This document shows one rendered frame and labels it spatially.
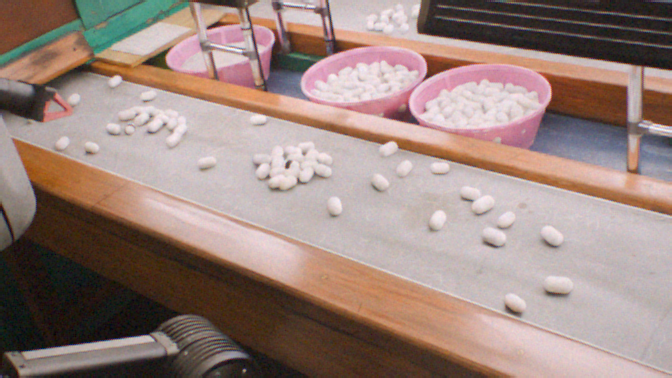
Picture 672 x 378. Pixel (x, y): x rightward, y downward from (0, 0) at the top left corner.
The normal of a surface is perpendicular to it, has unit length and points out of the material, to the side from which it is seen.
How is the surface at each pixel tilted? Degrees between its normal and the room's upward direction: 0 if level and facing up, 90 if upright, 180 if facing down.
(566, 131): 0
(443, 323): 0
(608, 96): 90
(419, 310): 0
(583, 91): 90
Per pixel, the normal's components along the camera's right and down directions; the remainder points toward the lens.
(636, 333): -0.16, -0.83
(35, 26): 0.77, 0.23
